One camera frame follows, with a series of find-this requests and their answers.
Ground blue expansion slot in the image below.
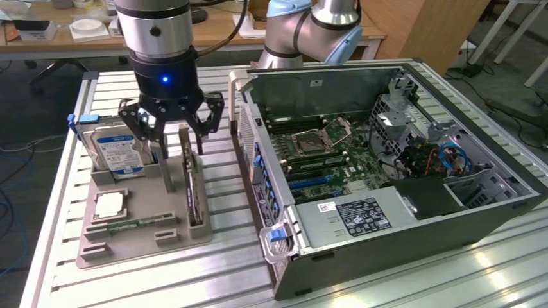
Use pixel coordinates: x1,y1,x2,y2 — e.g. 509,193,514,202
287,175,333,191

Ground metal socket cover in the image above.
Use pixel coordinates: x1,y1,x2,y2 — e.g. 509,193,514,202
319,114,357,144

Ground round black lamp base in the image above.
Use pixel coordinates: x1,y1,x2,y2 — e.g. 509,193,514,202
190,5,209,25

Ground grey power supply black label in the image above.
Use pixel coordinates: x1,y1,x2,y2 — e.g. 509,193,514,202
294,187,418,250

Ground silver finned chipset heatsink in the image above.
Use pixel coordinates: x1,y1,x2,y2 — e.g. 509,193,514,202
345,180,371,194

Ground red wire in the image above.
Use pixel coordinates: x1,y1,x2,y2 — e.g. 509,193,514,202
421,146,439,177

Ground orange box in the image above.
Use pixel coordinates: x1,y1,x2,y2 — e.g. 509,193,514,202
0,24,19,46

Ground black expansion slot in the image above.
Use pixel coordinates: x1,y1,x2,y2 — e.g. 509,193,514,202
283,168,329,181

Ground white frame table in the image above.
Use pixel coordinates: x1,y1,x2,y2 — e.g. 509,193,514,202
467,0,548,87

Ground black plastic shroud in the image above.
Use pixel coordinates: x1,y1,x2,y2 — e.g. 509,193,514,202
391,175,467,221

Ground grey parts rack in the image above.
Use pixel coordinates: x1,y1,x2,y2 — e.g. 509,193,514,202
74,137,214,270

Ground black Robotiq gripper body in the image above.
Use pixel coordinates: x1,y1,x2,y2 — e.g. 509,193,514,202
129,47,205,123

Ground blue case latch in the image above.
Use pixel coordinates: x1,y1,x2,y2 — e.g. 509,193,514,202
263,225,286,242

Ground white box black top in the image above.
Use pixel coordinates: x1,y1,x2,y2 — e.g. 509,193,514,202
11,19,58,42

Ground green RAM stick white label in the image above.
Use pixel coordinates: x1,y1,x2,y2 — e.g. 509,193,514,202
286,155,347,173

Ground wooden cabinet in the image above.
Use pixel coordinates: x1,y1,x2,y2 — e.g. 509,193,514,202
375,0,491,76

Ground brown cardboard box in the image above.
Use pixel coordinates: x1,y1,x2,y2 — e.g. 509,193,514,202
246,0,270,31

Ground blue floor cable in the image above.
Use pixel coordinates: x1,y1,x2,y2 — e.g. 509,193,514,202
0,150,37,277

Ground grey metal disk bay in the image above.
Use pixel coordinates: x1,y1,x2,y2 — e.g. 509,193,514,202
442,166,521,211

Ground green RAM stick bare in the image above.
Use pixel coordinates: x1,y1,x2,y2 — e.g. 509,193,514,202
103,216,158,230

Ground blue disk carrier frame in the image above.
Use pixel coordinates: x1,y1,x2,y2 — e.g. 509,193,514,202
65,108,150,142

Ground black chair base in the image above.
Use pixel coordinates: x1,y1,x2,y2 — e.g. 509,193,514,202
485,89,548,128
25,57,93,96

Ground blue data wire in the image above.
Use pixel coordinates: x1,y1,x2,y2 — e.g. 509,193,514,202
438,141,474,177

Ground white papers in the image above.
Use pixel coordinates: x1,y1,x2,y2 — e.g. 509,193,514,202
231,13,266,40

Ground white box red button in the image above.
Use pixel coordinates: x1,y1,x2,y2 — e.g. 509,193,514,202
455,41,477,70

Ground dark grey open PC case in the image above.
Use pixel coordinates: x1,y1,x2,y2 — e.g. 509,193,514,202
227,60,548,302

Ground green motherboard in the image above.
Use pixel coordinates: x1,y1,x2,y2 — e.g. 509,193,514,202
258,107,397,205

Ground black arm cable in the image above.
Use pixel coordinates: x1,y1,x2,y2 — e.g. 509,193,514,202
190,0,251,57

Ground CPU socket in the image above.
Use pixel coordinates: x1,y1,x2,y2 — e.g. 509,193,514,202
289,129,333,158

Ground white block round dish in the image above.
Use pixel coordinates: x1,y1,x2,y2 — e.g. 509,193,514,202
67,17,110,44

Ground green graphics card black cooler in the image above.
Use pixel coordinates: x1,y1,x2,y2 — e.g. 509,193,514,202
178,123,205,227

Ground perforated metal disk bay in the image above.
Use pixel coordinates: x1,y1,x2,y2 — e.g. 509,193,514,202
366,75,435,155

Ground hard disk blue label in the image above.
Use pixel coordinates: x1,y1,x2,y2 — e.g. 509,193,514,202
79,123,155,180

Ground silver CPU chip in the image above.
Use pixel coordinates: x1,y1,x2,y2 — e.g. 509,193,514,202
91,193,125,219

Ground wooden desk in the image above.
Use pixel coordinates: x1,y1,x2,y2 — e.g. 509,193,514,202
0,0,386,62

